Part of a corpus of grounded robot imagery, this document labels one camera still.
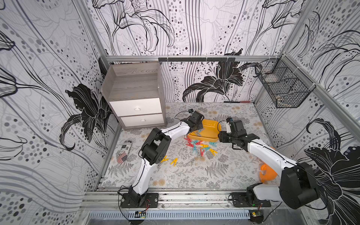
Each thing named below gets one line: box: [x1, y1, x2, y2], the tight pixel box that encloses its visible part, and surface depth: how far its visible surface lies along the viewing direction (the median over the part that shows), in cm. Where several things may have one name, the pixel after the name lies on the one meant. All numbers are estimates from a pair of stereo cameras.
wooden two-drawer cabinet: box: [101, 61, 167, 130], surface depth 91 cm
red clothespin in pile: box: [184, 135, 203, 148], surface depth 97 cm
